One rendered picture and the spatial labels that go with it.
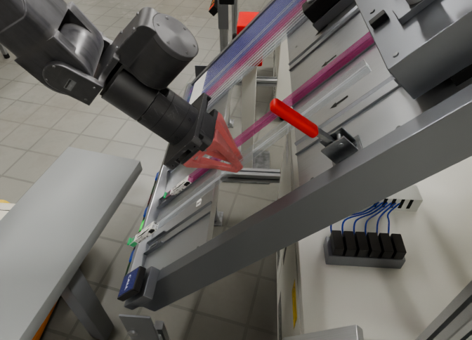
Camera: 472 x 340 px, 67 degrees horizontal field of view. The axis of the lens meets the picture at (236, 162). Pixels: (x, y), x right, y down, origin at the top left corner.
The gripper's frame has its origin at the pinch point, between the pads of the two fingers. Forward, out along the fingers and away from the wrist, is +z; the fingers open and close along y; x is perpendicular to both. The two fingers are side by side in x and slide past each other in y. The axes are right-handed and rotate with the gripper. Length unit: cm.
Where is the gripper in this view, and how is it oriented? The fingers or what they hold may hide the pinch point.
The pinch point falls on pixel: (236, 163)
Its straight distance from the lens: 50.3
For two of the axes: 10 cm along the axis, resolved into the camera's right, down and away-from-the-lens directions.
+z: 7.4, 5.2, 4.3
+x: -6.7, 5.1, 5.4
